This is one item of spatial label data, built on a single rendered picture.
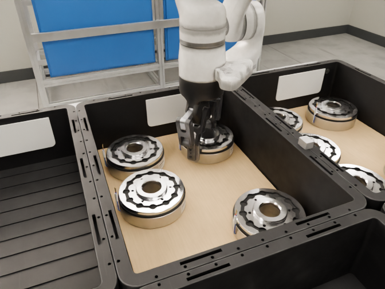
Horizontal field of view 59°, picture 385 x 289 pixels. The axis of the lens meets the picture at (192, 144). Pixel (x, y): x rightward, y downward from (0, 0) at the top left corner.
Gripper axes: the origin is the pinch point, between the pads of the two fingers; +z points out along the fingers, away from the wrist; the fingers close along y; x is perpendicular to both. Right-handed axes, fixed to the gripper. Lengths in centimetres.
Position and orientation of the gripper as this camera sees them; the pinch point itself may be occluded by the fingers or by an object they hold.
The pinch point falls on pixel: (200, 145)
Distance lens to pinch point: 62.7
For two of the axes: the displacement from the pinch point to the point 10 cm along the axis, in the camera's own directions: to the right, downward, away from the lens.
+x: 8.9, 2.6, -3.9
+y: -4.6, 5.0, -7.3
